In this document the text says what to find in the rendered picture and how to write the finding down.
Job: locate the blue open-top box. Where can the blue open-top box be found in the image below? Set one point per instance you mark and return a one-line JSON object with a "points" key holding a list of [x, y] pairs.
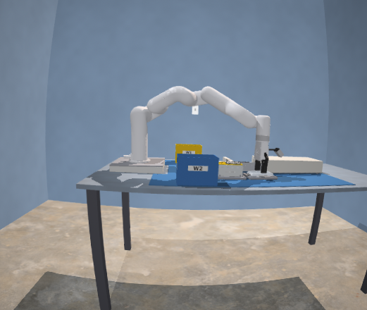
{"points": [[197, 169]]}

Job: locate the yellow open-top bin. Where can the yellow open-top bin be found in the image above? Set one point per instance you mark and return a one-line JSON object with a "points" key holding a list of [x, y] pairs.
{"points": [[187, 149]]}

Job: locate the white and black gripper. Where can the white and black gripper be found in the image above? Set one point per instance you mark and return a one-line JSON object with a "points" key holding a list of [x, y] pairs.
{"points": [[260, 153]]}

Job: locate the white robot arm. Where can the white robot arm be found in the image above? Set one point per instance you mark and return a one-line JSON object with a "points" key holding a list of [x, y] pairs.
{"points": [[140, 116]]}

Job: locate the blue bench mat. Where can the blue bench mat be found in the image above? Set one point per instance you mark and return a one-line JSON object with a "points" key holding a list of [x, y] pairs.
{"points": [[284, 180]]}

